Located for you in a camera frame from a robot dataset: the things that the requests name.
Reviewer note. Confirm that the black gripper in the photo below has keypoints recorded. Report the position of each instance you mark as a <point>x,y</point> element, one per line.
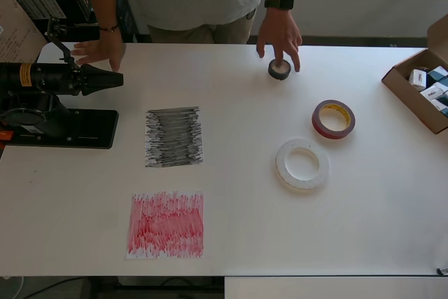
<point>77,80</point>

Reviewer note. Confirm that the black tape roll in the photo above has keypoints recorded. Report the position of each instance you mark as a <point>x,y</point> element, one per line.
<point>271,72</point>

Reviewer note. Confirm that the white tape roll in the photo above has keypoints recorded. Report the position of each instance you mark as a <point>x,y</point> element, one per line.
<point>280,167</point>

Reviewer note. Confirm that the red tape roll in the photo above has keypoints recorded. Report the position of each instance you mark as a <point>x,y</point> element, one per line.
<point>329,133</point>

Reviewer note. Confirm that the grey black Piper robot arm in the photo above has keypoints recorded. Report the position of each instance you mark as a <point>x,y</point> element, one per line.
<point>52,80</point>

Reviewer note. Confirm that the person's right hand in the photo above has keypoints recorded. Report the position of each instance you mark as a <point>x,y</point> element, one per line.
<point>103,50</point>

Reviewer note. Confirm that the person's left hand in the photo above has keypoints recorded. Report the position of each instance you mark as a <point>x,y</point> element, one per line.
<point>280,33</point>

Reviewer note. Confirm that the black scribbled paper sheet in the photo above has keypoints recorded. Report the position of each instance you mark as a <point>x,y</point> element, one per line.
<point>175,138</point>

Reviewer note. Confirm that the black box white label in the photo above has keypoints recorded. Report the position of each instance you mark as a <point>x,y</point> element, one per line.
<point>42,6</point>

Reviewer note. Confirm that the large cardboard box printed text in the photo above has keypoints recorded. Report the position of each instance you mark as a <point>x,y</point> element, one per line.
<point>14,33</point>

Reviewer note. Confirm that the orange clamp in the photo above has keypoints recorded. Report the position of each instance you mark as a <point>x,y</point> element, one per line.
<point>6,135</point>

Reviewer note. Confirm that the red scribbled paper sheet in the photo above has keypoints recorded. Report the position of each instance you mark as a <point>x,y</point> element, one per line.
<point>168,225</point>

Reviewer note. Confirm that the black wristwatch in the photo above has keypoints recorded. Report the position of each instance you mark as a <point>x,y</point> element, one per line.
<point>280,3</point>

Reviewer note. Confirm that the small white printed carton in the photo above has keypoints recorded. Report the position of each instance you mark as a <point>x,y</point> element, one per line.
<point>441,104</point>
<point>418,79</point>
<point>430,93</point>

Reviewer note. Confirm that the small dark teal carton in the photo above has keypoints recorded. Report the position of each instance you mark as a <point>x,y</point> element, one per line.
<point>444,85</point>
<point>437,73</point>

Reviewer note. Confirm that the open brown cardboard box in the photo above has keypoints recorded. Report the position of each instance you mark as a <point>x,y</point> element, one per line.
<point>439,36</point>

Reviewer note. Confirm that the small dark clip device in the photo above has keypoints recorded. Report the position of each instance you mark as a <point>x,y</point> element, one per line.
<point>443,271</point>

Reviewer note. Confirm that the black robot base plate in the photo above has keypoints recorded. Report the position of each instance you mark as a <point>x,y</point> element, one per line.
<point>94,131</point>

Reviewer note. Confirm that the gripper-mounted camera circuit board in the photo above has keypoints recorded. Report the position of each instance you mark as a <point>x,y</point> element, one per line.
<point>53,29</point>

